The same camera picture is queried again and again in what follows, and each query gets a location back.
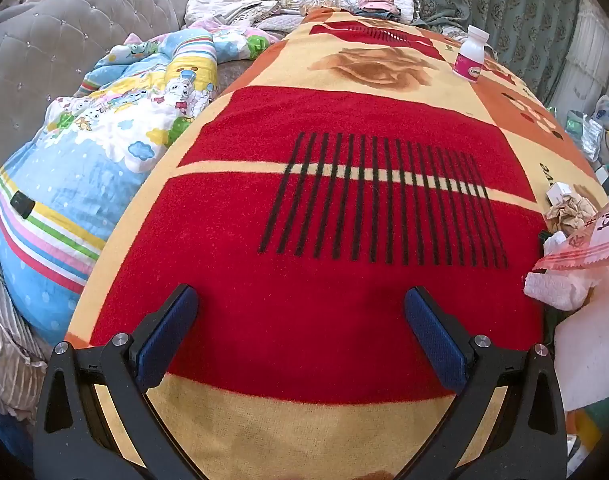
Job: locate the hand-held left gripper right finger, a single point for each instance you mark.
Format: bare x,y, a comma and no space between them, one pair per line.
437,340

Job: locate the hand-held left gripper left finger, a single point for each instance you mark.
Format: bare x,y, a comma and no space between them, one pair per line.
167,340

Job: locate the white tissue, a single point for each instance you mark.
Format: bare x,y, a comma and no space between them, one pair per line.
559,287

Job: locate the brown paper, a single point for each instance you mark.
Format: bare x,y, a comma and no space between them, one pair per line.
572,212

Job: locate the snack packet red edges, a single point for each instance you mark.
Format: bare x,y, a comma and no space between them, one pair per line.
599,240

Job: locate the white cardboard box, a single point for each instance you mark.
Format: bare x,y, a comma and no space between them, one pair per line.
559,192

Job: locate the red orange patterned blanket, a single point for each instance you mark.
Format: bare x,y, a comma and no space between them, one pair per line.
334,285

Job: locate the beige striped cloth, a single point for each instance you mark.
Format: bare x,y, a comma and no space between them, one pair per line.
9,350

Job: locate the cartoon print quilt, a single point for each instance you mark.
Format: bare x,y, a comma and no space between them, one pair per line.
84,185

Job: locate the silver foil bag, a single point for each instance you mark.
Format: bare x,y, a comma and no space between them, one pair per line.
587,135

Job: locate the white bottle pink label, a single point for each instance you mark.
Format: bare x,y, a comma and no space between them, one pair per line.
470,57

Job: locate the white plastic bag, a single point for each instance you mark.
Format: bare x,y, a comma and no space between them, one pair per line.
607,110

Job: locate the grey tufted sofa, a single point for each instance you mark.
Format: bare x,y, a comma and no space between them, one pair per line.
59,35

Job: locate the lace covered air conditioner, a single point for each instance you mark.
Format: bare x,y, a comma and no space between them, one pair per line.
592,45

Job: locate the white folded quilt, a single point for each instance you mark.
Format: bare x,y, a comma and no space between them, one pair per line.
219,7

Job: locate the pile of pink clothes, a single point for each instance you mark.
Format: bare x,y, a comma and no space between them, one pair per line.
379,2

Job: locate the green patterned curtain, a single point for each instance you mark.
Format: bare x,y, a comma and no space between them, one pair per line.
509,0

